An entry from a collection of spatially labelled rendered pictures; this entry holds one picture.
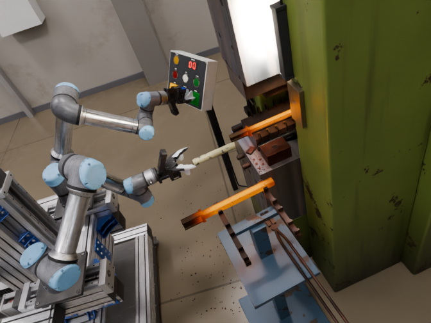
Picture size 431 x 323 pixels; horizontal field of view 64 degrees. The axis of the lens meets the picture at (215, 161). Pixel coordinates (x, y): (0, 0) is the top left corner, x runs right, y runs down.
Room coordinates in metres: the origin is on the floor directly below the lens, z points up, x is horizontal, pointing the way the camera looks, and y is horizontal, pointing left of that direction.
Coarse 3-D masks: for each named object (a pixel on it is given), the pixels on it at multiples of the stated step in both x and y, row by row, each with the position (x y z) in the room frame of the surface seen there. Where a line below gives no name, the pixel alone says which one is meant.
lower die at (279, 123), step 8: (280, 104) 1.44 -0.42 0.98; (288, 104) 1.40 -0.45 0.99; (264, 112) 1.42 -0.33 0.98; (272, 112) 1.39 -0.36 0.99; (280, 112) 1.36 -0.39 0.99; (248, 120) 1.40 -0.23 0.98; (256, 120) 1.37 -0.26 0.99; (280, 120) 1.29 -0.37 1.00; (288, 120) 1.28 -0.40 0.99; (264, 128) 1.29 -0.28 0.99; (272, 128) 1.27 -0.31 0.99; (280, 128) 1.25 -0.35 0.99; (288, 128) 1.25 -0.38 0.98; (248, 136) 1.35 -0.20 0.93; (256, 136) 1.26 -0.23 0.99; (264, 136) 1.24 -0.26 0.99; (272, 136) 1.24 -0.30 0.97; (256, 144) 1.24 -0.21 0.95
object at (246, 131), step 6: (282, 114) 1.32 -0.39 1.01; (288, 114) 1.31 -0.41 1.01; (264, 120) 1.32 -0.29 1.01; (270, 120) 1.31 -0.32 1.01; (276, 120) 1.30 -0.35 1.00; (246, 126) 1.32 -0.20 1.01; (252, 126) 1.31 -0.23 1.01; (258, 126) 1.30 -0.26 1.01; (240, 132) 1.30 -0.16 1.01; (246, 132) 1.29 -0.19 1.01; (234, 138) 1.29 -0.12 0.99; (240, 138) 1.29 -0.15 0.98
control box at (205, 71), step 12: (180, 60) 1.92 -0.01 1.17; (192, 60) 1.83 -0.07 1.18; (204, 60) 1.75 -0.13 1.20; (180, 72) 1.89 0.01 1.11; (192, 72) 1.80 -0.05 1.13; (204, 72) 1.72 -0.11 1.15; (216, 72) 1.75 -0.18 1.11; (168, 84) 1.96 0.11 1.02; (180, 84) 1.87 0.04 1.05; (192, 84) 1.78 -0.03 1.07; (204, 84) 1.70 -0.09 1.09; (204, 96) 1.68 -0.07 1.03; (204, 108) 1.67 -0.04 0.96
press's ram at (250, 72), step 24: (216, 0) 1.32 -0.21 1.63; (240, 0) 1.19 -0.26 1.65; (264, 0) 1.19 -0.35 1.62; (216, 24) 1.42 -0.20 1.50; (240, 24) 1.18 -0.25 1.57; (264, 24) 1.19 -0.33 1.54; (240, 48) 1.18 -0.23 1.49; (264, 48) 1.19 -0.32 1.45; (240, 72) 1.23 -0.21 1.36; (264, 72) 1.19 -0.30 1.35
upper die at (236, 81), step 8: (232, 72) 1.35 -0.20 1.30; (232, 80) 1.39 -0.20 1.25; (240, 80) 1.25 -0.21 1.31; (264, 80) 1.24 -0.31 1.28; (272, 80) 1.24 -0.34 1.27; (280, 80) 1.25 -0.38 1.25; (288, 80) 1.25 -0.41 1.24; (240, 88) 1.29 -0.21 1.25; (248, 88) 1.23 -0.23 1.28; (256, 88) 1.24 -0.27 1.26; (264, 88) 1.24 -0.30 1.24; (272, 88) 1.24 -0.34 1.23; (248, 96) 1.23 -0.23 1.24
